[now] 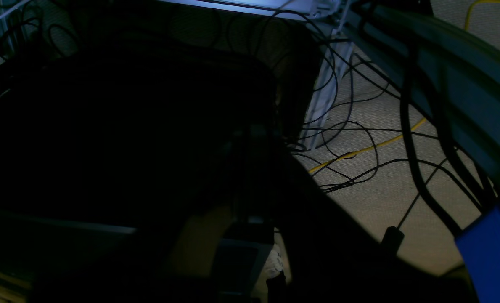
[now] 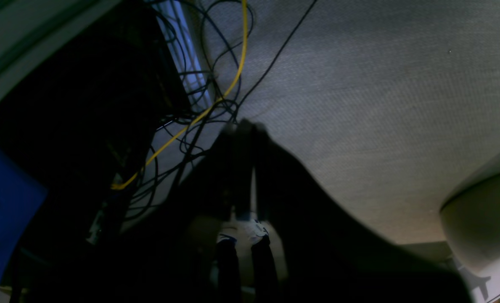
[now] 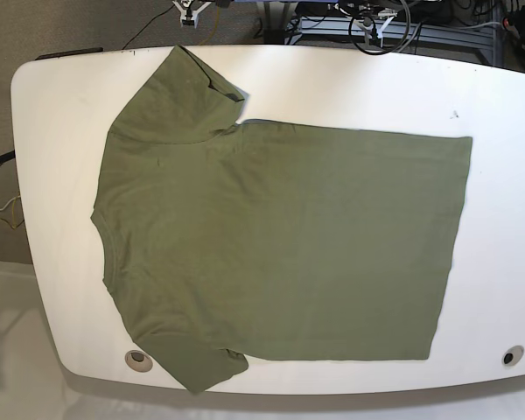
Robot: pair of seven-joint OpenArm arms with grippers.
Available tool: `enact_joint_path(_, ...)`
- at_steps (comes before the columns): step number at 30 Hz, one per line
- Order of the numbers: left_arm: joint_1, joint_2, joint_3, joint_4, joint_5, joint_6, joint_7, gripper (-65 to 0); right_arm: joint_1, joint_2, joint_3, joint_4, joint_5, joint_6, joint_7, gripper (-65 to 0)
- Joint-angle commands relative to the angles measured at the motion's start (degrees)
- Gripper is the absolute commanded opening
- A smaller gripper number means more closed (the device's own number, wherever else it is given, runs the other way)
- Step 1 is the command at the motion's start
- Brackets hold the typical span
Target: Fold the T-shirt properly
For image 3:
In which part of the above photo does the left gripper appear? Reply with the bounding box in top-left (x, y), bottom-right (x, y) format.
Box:
top-left (339, 1), bottom-right (397, 48)

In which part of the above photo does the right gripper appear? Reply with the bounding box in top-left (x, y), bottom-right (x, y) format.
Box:
top-left (172, 0), bottom-right (210, 26)

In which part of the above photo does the olive green T-shirt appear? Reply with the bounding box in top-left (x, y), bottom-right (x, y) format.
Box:
top-left (91, 46), bottom-right (473, 393)

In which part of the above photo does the yellow floor cable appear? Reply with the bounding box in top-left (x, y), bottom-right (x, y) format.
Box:
top-left (203, 6), bottom-right (223, 46)

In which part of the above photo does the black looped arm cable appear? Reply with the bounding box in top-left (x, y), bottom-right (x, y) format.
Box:
top-left (348, 0), bottom-right (410, 56)

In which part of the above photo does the aluminium frame rail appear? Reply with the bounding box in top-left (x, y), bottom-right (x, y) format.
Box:
top-left (295, 17), bottom-right (503, 67)

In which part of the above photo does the white floor cable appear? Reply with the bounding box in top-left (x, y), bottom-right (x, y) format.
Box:
top-left (0, 195), bottom-right (21, 216)

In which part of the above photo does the left table cable grommet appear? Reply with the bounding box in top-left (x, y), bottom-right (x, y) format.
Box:
top-left (124, 350), bottom-right (153, 373)

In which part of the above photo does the table cable grommet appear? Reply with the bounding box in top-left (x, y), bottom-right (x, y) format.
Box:
top-left (124, 350), bottom-right (153, 373)
top-left (501, 346), bottom-right (525, 367)

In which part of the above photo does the right table cable grommet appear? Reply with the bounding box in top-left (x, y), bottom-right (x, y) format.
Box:
top-left (501, 346), bottom-right (525, 367)

